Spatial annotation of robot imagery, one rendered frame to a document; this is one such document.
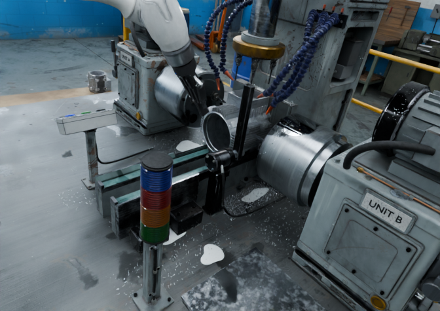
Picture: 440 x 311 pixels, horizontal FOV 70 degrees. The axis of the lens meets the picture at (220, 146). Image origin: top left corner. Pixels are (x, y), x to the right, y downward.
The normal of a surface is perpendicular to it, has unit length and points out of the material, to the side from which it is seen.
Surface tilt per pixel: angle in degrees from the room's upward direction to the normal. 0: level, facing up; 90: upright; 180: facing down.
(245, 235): 0
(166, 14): 89
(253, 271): 0
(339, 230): 90
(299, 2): 90
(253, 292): 0
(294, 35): 90
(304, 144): 39
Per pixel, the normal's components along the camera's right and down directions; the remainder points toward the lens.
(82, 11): 0.64, 0.46
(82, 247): 0.13, -0.86
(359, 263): -0.74, 0.25
